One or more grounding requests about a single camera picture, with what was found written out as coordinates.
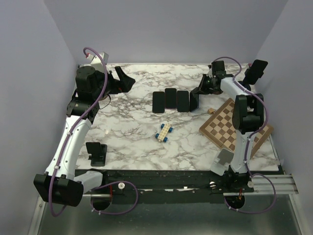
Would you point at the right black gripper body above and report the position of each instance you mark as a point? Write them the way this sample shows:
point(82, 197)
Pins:
point(211, 87)

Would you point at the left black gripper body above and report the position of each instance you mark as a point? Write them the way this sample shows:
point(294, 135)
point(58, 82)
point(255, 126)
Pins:
point(114, 86)

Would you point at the blue-edged phone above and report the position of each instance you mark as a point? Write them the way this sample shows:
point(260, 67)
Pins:
point(194, 102)

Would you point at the black phone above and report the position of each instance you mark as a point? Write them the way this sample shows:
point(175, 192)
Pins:
point(158, 102)
point(182, 101)
point(258, 67)

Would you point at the black smartphone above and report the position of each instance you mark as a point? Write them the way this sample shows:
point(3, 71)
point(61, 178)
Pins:
point(170, 98)

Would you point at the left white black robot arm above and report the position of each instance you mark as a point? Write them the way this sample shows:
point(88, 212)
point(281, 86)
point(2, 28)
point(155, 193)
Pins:
point(59, 184)

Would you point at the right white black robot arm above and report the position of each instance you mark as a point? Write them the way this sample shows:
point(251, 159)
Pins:
point(249, 117)

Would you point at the black pole phone stand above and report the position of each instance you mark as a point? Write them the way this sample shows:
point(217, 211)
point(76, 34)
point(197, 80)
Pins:
point(248, 79)

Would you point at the black phone on pole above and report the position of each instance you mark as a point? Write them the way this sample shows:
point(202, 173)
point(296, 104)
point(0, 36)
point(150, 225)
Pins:
point(258, 67)

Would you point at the black folding phone stand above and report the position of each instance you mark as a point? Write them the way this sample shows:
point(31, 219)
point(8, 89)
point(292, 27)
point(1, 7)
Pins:
point(97, 153)

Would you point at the white plastic phone stand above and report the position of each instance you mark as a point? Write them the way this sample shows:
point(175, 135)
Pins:
point(221, 162)

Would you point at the wooden chessboard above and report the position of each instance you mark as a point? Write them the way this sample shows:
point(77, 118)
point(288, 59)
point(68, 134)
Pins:
point(219, 129)

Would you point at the toy brick car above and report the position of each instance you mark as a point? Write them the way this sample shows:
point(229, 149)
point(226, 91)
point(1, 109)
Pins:
point(162, 135)

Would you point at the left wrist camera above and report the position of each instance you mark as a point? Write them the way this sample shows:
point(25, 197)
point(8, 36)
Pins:
point(95, 61)

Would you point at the aluminium frame rail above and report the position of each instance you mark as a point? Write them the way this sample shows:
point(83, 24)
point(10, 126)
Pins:
point(178, 180)

